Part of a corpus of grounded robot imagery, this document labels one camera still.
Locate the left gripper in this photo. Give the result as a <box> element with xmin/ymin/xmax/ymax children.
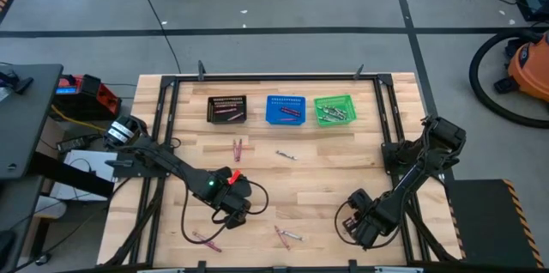
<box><xmin>209</xmin><ymin>167</ymin><xmax>253</xmax><ymax>230</ymax></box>

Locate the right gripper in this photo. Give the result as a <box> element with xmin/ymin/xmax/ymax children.
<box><xmin>341</xmin><ymin>188</ymin><xmax>383</xmax><ymax>250</ymax></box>

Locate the white light bar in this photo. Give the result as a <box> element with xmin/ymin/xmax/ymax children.
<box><xmin>374</xmin><ymin>266</ymin><xmax>425</xmax><ymax>273</ymax></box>
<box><xmin>136</xmin><ymin>267</ymin><xmax>186</xmax><ymax>273</ymax></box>

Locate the black plastic basket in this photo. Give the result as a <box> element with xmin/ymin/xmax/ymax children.
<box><xmin>206</xmin><ymin>94</ymin><xmax>247</xmax><ymax>125</ymax></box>

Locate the blue plastic basket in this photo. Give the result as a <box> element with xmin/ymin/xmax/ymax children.
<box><xmin>265</xmin><ymin>94</ymin><xmax>308</xmax><ymax>126</ymax></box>

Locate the green plastic basket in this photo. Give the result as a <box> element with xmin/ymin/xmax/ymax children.
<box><xmin>313</xmin><ymin>94</ymin><xmax>359</xmax><ymax>128</ymax></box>

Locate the white box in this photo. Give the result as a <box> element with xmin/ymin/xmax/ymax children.
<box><xmin>50</xmin><ymin>149</ymin><xmax>116</xmax><ymax>203</ymax></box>

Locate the black desk leg bar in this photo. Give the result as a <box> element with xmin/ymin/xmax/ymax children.
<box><xmin>30</xmin><ymin>151</ymin><xmax>116</xmax><ymax>200</ymax></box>

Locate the black power adapter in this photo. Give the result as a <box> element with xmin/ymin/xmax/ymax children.
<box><xmin>56</xmin><ymin>134</ymin><xmax>103</xmax><ymax>154</ymax></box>

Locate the orange shop vacuum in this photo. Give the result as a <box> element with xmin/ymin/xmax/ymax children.
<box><xmin>468</xmin><ymin>27</ymin><xmax>549</xmax><ymax>130</ymax></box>

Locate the red black power station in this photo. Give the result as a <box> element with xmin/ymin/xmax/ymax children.
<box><xmin>53</xmin><ymin>74</ymin><xmax>123</xmax><ymax>122</ymax></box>

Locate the dark desk panel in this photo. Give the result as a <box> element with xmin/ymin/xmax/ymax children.
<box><xmin>0</xmin><ymin>177</ymin><xmax>44</xmax><ymax>273</ymax></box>

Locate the black desk top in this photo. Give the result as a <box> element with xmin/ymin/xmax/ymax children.
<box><xmin>0</xmin><ymin>63</ymin><xmax>64</xmax><ymax>180</ymax></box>

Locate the orange vacuum cleaner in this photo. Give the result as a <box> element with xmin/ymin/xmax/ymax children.
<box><xmin>492</xmin><ymin>32</ymin><xmax>549</xmax><ymax>105</ymax></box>

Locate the black desk device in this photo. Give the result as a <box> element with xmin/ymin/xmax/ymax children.
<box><xmin>0</xmin><ymin>70</ymin><xmax>34</xmax><ymax>96</ymax></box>

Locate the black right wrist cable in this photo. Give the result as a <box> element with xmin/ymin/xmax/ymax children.
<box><xmin>333</xmin><ymin>198</ymin><xmax>359</xmax><ymax>246</ymax></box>

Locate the black aluminium table frame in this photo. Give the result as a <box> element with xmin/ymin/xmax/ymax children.
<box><xmin>97</xmin><ymin>60</ymin><xmax>463</xmax><ymax>273</ymax></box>

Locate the yellow cable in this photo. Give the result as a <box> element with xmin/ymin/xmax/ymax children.
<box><xmin>50</xmin><ymin>104</ymin><xmax>109</xmax><ymax>134</ymax></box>

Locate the black floor cable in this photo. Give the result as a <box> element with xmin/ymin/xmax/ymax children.
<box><xmin>123</xmin><ymin>0</ymin><xmax>183</xmax><ymax>75</ymax></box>

